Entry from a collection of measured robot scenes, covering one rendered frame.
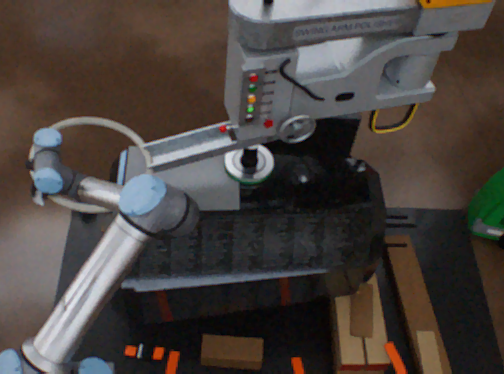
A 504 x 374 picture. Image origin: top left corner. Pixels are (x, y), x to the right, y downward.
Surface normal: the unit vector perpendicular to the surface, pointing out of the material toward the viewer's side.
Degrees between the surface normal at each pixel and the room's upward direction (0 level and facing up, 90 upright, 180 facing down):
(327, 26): 90
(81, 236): 0
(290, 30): 90
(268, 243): 45
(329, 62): 4
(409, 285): 0
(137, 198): 35
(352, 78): 90
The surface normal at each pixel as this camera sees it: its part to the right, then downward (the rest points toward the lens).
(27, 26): 0.07, -0.61
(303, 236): 0.10, 0.13
